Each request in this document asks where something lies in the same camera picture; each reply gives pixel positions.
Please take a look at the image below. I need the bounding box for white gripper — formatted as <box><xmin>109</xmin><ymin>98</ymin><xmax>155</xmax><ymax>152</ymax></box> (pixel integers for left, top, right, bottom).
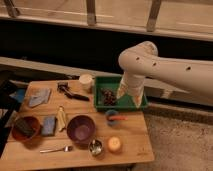
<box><xmin>116</xmin><ymin>72</ymin><xmax>145</xmax><ymax>108</ymax></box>

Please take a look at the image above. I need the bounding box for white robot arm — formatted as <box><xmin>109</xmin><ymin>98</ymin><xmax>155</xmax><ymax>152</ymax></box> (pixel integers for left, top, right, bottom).
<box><xmin>116</xmin><ymin>41</ymin><xmax>213</xmax><ymax>107</ymax></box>

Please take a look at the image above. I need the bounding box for small blue cup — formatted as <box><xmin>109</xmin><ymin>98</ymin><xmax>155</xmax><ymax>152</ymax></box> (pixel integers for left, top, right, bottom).
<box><xmin>105</xmin><ymin>110</ymin><xmax>118</xmax><ymax>126</ymax></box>

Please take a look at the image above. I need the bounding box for white cup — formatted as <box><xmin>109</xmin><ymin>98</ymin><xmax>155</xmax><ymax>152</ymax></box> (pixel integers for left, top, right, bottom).
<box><xmin>79</xmin><ymin>74</ymin><xmax>93</xmax><ymax>91</ymax></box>

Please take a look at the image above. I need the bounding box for small metal cup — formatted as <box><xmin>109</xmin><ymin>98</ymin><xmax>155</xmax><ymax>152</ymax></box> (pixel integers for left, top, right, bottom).
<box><xmin>89</xmin><ymin>139</ymin><xmax>103</xmax><ymax>156</ymax></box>

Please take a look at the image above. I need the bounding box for dark grape bunch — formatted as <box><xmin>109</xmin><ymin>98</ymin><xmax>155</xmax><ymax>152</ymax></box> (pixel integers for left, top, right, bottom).
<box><xmin>101</xmin><ymin>89</ymin><xmax>116</xmax><ymax>106</ymax></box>

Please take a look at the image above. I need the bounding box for green plastic tray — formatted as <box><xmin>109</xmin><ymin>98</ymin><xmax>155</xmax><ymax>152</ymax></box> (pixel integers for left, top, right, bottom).
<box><xmin>93</xmin><ymin>76</ymin><xmax>148</xmax><ymax>111</ymax></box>

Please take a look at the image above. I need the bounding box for orange carrot stick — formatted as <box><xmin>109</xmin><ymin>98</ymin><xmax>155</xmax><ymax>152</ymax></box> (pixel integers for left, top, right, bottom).
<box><xmin>108</xmin><ymin>116</ymin><xmax>127</xmax><ymax>121</ymax></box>

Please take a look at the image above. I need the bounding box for orange round fruit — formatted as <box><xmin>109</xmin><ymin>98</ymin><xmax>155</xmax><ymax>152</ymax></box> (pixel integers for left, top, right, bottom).
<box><xmin>107</xmin><ymin>137</ymin><xmax>122</xmax><ymax>153</ymax></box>

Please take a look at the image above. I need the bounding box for purple bowl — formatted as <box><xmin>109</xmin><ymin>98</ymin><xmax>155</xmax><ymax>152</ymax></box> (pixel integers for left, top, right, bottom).
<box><xmin>67</xmin><ymin>115</ymin><xmax>96</xmax><ymax>145</ymax></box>

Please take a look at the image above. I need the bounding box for yellow banana toy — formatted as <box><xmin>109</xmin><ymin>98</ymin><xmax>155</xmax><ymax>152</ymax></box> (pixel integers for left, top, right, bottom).
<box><xmin>57</xmin><ymin>106</ymin><xmax>67</xmax><ymax>132</ymax></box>

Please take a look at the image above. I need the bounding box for silver fork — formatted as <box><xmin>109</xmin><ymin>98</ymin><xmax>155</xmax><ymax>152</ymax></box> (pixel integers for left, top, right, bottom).
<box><xmin>39</xmin><ymin>146</ymin><xmax>73</xmax><ymax>154</ymax></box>

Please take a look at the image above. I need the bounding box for blue sponge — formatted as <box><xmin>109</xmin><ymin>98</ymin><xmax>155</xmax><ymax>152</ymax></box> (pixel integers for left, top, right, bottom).
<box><xmin>41</xmin><ymin>116</ymin><xmax>56</xmax><ymax>136</ymax></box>

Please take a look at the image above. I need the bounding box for grey-blue cloth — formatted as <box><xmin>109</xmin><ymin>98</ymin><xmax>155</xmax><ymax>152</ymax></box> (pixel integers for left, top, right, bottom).
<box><xmin>28</xmin><ymin>88</ymin><xmax>51</xmax><ymax>107</ymax></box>

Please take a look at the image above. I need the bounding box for orange-red bowl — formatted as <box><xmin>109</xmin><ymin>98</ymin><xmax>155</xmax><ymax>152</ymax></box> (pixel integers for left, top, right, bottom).
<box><xmin>11</xmin><ymin>116</ymin><xmax>41</xmax><ymax>143</ymax></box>

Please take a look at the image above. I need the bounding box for blue item at table edge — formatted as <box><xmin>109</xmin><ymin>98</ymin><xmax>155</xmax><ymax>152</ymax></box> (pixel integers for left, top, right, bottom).
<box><xmin>11</xmin><ymin>88</ymin><xmax>26</xmax><ymax>103</ymax></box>

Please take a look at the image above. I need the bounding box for dark green sponge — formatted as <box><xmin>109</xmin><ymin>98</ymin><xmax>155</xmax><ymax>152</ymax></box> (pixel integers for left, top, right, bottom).
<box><xmin>14</xmin><ymin>118</ymin><xmax>35</xmax><ymax>137</ymax></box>

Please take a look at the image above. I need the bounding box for black chair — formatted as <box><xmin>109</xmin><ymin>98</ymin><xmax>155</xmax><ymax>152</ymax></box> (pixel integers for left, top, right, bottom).
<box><xmin>0</xmin><ymin>70</ymin><xmax>21</xmax><ymax>157</ymax></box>

